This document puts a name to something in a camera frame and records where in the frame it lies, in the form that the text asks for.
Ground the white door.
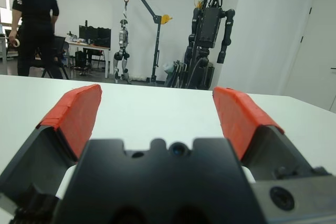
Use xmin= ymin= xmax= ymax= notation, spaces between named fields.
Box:
xmin=284 ymin=0 xmax=336 ymax=112

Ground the white office desk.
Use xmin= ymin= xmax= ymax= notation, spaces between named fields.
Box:
xmin=64 ymin=39 xmax=112 ymax=79

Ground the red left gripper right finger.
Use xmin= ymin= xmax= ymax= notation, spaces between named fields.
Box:
xmin=212 ymin=87 xmax=330 ymax=183

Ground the tall black humanoid robot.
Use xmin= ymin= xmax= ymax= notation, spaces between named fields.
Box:
xmin=183 ymin=0 xmax=236 ymax=90

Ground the black computer tower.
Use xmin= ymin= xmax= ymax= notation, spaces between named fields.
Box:
xmin=75 ymin=50 xmax=88 ymax=69

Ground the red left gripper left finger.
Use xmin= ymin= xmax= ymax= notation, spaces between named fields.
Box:
xmin=0 ymin=84 xmax=102 ymax=199

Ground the stack of folded chairs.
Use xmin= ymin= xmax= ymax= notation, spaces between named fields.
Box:
xmin=164 ymin=60 xmax=188 ymax=88

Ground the black office chair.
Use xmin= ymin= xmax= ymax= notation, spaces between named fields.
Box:
xmin=30 ymin=35 xmax=71 ymax=80

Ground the small silver humanoid robot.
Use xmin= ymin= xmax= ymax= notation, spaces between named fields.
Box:
xmin=112 ymin=18 xmax=131 ymax=84

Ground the person in black clothes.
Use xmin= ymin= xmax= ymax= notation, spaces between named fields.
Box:
xmin=9 ymin=0 xmax=60 ymax=78

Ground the black computer monitor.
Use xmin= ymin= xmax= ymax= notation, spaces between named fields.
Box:
xmin=78 ymin=20 xmax=98 ymax=45
xmin=96 ymin=26 xmax=112 ymax=47

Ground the black crane with yellow winch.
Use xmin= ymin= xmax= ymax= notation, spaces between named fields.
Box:
xmin=122 ymin=0 xmax=173 ymax=86

